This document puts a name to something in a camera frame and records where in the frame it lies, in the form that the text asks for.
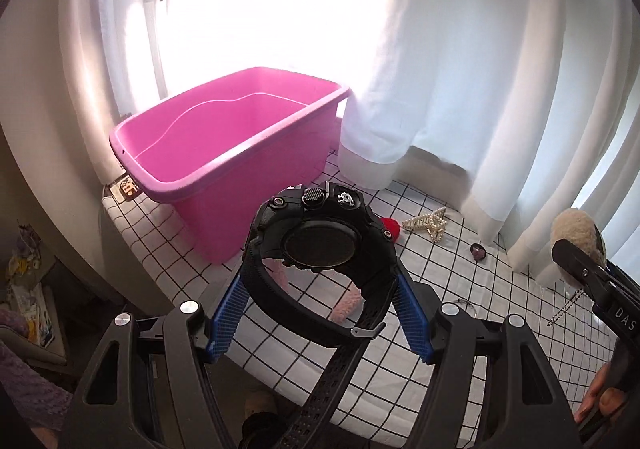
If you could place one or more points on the pile of colourful booklets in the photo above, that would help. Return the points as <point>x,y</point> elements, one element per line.
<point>32,289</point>

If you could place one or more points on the pink fuzzy headband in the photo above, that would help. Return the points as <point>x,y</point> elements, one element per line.
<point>345,306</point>

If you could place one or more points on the small brown patterned object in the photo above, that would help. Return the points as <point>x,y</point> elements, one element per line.
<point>125,187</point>

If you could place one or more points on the black wristwatch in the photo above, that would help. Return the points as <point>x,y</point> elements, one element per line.
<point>320,239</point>

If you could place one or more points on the white sheer curtain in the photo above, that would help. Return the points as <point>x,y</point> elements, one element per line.
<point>540,79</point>

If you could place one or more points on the white linen curtain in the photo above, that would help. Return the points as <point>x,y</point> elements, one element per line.
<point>415,79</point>

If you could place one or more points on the person's right hand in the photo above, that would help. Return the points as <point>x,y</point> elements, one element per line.
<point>607,394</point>

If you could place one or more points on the pink plastic bin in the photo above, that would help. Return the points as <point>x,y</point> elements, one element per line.
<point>240,169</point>

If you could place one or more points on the small dark red heart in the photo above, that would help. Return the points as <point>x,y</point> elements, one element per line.
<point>481,253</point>

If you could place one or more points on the purple knitted cloth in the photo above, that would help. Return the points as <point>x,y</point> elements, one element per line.
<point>25,369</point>

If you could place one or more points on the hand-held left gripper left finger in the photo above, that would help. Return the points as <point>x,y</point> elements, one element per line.
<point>225,324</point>

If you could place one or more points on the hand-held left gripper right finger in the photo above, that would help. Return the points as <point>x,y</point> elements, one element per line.
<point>412,324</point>

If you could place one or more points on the black checked white tablecloth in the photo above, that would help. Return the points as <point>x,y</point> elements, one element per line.
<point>450,274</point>

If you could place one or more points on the beige fluffy pouch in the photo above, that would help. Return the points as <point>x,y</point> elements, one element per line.
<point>575,229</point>

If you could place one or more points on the pearl hair claw clip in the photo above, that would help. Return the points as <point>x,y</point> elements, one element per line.
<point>430,224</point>

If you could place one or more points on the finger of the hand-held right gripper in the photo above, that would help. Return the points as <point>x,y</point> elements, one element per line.
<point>580,266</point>

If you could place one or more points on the silver bangle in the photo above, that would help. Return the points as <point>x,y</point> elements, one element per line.
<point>462,302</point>

